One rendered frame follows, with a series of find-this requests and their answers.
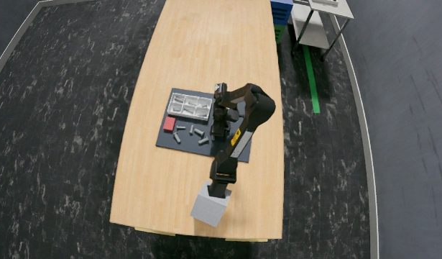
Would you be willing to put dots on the red rectangular block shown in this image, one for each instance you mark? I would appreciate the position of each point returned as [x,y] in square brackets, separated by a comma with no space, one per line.
[169,124]

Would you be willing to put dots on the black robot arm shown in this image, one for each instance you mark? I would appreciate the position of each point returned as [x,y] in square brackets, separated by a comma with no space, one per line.
[258,109]

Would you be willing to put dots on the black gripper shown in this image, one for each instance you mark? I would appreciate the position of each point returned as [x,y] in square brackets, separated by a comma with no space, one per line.
[218,125]

